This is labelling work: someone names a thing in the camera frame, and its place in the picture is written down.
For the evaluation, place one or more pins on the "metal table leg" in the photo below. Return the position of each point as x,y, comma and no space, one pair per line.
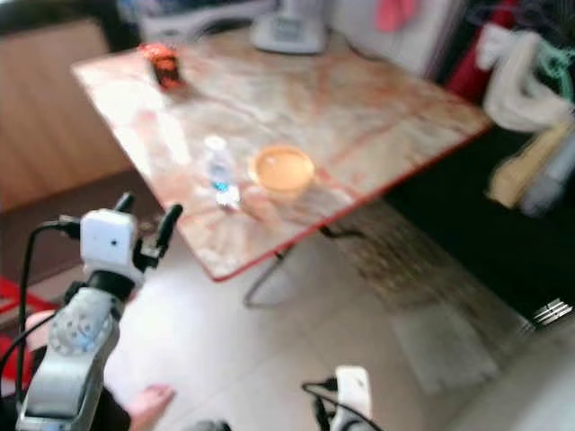
260,283

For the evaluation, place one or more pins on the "wooden cabinet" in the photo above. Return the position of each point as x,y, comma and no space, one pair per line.
45,117

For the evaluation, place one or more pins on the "white kitchen appliance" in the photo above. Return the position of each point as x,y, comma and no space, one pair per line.
289,27

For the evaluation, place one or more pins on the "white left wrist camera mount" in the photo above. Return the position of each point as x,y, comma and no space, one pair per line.
108,241

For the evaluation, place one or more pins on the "beige bundle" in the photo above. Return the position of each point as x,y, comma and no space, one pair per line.
526,166

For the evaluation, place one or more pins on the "bare person foot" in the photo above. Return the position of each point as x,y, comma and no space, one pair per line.
157,402
40,323

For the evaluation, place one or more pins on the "pink hanging item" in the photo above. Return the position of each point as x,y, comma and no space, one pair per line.
395,11

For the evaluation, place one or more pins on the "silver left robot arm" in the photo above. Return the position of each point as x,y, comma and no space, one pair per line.
76,337

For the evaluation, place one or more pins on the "white cloth bag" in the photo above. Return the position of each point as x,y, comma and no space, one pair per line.
517,81

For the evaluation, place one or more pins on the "clear plastic water bottle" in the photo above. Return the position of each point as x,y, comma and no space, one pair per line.
221,171

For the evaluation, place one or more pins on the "brown patterned floor mat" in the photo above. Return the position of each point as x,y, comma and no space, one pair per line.
413,256

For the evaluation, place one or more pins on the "dark jar with red lid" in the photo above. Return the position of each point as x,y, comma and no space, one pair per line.
166,65

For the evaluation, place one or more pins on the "red plastic chair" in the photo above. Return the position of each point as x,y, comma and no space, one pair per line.
9,314

